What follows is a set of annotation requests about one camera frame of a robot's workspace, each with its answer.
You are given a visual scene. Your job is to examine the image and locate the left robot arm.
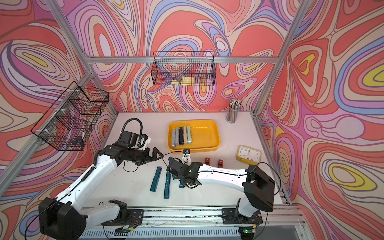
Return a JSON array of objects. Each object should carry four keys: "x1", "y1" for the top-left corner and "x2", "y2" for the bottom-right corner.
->
[{"x1": 38, "y1": 132, "x2": 164, "y2": 240}]

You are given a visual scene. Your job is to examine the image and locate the red pliers right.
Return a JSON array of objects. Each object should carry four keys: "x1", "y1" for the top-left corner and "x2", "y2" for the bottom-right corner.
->
[{"x1": 218, "y1": 160, "x2": 224, "y2": 168}]

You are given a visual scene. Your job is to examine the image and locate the yellow plastic storage tray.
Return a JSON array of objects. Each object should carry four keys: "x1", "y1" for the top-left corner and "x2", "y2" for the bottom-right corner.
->
[{"x1": 167, "y1": 120, "x2": 221, "y2": 153}]

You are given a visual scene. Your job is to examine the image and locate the beige pruning pliers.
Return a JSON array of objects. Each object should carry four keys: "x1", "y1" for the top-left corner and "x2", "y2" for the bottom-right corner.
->
[{"x1": 183, "y1": 126, "x2": 188, "y2": 145}]

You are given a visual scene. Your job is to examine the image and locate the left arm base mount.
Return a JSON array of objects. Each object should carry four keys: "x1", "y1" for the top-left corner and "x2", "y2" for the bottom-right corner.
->
[{"x1": 103, "y1": 209, "x2": 144, "y2": 227}]

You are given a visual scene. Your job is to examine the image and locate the black pruning pliers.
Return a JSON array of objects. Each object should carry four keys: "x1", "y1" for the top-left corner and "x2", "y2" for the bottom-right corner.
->
[{"x1": 179, "y1": 127, "x2": 184, "y2": 145}]

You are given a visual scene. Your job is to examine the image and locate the light green pliers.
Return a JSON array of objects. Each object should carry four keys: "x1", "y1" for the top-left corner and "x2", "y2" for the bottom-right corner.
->
[{"x1": 187, "y1": 126, "x2": 192, "y2": 144}]

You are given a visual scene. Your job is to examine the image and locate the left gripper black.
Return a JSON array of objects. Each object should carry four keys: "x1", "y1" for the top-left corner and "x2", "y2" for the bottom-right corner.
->
[{"x1": 127, "y1": 146, "x2": 164, "y2": 166}]

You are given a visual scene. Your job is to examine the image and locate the black wire basket left wall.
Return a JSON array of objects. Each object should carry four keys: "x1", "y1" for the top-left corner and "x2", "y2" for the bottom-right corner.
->
[{"x1": 31, "y1": 82, "x2": 110, "y2": 151}]

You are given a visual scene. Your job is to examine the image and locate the pencil holder cup with pencils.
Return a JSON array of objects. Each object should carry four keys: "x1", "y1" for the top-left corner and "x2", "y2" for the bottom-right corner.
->
[{"x1": 226, "y1": 99, "x2": 242, "y2": 124}]

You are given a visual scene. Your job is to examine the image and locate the black wire basket wall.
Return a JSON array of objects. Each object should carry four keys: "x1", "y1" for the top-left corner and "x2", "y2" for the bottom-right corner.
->
[
  {"x1": 31, "y1": 82, "x2": 110, "y2": 151},
  {"x1": 151, "y1": 51, "x2": 217, "y2": 86}
]

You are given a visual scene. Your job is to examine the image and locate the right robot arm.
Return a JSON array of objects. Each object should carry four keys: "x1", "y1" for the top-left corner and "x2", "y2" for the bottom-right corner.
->
[{"x1": 167, "y1": 160, "x2": 275, "y2": 218}]

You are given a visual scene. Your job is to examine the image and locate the black wire basket back wall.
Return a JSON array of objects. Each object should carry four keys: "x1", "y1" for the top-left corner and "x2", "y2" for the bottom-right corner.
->
[{"x1": 151, "y1": 51, "x2": 217, "y2": 86}]

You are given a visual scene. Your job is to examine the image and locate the teal pliers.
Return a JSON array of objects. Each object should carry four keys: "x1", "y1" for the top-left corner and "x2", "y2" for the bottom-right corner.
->
[
  {"x1": 150, "y1": 167, "x2": 162, "y2": 192},
  {"x1": 164, "y1": 172, "x2": 171, "y2": 199},
  {"x1": 168, "y1": 157, "x2": 176, "y2": 180},
  {"x1": 179, "y1": 180, "x2": 185, "y2": 188}
]

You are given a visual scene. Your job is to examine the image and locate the yellow alarm clock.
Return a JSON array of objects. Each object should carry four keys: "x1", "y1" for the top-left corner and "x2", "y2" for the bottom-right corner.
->
[{"x1": 236, "y1": 146, "x2": 262, "y2": 165}]

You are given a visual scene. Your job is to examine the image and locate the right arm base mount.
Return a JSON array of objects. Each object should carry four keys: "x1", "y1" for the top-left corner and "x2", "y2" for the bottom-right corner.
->
[{"x1": 221, "y1": 208, "x2": 264, "y2": 226}]

